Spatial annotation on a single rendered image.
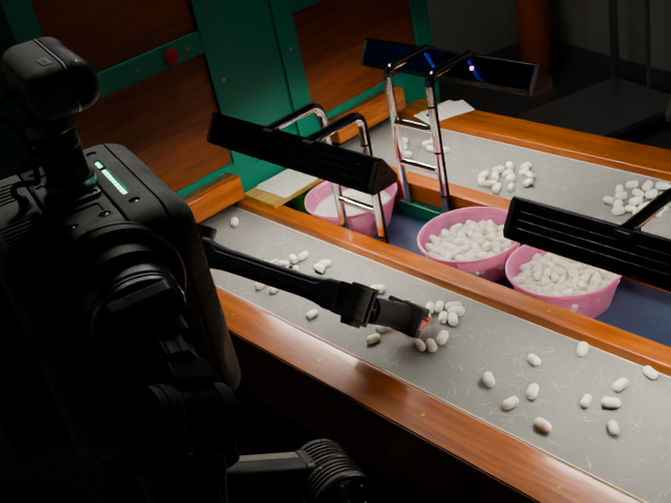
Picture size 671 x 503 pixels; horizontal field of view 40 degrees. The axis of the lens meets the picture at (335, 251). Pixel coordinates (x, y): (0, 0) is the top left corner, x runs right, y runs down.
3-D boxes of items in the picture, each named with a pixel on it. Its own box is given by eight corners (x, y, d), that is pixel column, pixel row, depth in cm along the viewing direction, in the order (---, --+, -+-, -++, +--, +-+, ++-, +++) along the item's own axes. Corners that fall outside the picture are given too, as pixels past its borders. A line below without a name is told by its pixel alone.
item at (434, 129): (452, 230, 252) (430, 75, 230) (399, 213, 266) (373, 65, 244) (496, 200, 262) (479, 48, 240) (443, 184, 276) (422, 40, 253)
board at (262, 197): (275, 209, 263) (274, 205, 262) (243, 197, 273) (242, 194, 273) (357, 161, 280) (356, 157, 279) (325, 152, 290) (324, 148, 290)
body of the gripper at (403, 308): (394, 295, 202) (372, 290, 197) (429, 309, 195) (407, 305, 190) (385, 323, 202) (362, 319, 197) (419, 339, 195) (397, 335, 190)
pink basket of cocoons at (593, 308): (582, 346, 200) (579, 310, 195) (485, 308, 218) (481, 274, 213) (650, 286, 213) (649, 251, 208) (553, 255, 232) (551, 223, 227)
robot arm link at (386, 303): (372, 325, 187) (379, 297, 187) (348, 317, 192) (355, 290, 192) (394, 329, 192) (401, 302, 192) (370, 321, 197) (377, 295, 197)
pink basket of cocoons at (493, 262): (509, 299, 219) (505, 265, 215) (406, 288, 232) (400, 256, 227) (540, 242, 239) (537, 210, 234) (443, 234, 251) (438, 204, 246)
